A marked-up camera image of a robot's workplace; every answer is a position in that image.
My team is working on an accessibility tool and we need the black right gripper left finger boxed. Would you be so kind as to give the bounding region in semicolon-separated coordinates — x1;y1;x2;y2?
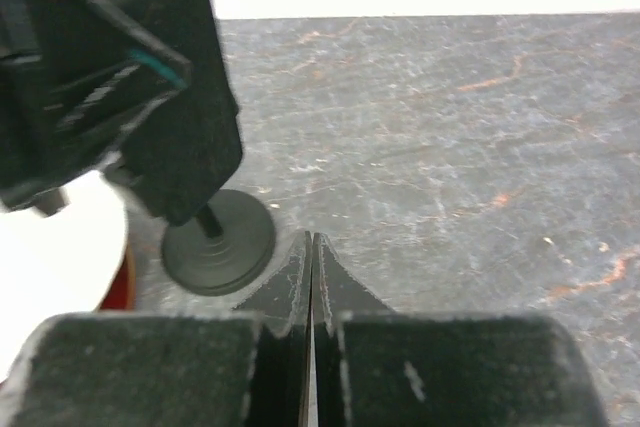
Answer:
1;231;312;426

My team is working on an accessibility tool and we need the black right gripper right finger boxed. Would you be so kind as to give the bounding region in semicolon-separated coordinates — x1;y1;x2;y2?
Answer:
311;233;608;426

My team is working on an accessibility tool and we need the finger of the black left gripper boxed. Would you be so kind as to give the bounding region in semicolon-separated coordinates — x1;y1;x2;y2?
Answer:
1;0;191;210

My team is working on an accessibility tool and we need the black smartphone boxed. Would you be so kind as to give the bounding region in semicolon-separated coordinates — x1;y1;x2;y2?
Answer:
106;0;243;225

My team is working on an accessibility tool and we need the black phone stand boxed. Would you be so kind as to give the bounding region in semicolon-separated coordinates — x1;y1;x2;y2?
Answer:
106;154;276;296

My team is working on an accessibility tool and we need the red round tray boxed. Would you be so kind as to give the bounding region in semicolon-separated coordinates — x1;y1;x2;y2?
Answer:
97;244;136;311

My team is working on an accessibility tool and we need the white paper plate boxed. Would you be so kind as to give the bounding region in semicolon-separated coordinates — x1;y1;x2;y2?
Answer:
1;170;128;379

